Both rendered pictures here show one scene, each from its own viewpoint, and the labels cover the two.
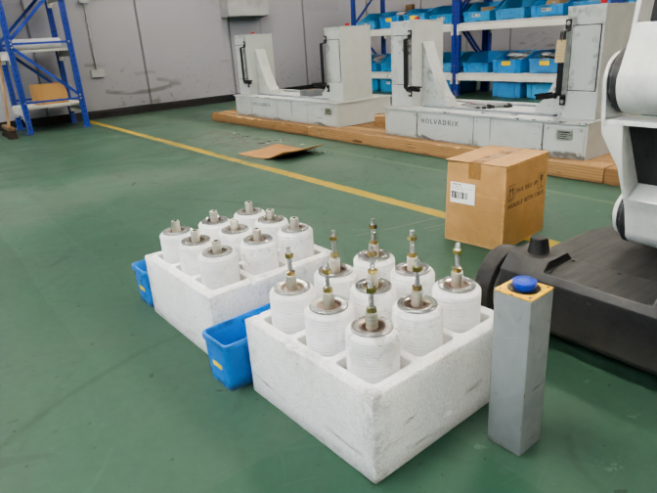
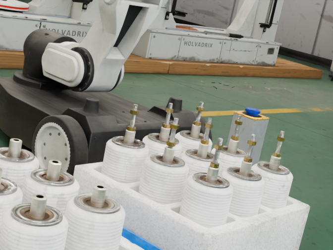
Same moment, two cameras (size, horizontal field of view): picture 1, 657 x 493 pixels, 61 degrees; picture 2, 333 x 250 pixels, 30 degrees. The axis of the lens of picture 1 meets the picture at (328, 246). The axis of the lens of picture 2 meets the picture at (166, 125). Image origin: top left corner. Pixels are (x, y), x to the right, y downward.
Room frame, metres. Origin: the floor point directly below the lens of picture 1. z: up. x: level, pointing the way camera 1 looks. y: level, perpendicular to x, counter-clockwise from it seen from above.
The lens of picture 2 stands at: (1.40, 1.21, 0.63)
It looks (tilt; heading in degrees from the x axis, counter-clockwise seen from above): 13 degrees down; 258
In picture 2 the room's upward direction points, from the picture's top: 12 degrees clockwise
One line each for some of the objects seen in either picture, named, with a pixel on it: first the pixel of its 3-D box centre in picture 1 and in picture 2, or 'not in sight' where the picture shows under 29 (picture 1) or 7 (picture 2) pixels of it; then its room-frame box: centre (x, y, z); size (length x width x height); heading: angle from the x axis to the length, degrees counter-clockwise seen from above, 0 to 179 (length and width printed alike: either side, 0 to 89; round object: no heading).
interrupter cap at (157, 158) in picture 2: (335, 270); (167, 160); (1.11, -0.01, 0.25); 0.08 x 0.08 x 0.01
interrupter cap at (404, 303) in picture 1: (416, 304); (231, 151); (0.93, -0.16, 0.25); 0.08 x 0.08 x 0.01
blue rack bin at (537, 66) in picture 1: (557, 61); not in sight; (5.96, -2.48, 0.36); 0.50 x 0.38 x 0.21; 127
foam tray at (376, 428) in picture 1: (375, 354); (187, 221); (1.02, -0.09, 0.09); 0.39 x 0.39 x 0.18; 39
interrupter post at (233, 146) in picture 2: (416, 297); (233, 146); (0.93, -0.16, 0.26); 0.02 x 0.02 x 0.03
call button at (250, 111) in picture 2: (524, 285); (252, 112); (0.84, -0.33, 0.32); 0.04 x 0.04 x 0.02
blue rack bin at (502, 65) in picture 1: (519, 61); not in sight; (6.30, -2.21, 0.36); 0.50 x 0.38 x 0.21; 127
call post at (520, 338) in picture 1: (518, 368); (238, 170); (0.84, -0.33, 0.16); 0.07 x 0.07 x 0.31; 39
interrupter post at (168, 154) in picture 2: (334, 265); (168, 155); (1.11, -0.01, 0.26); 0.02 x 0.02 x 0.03
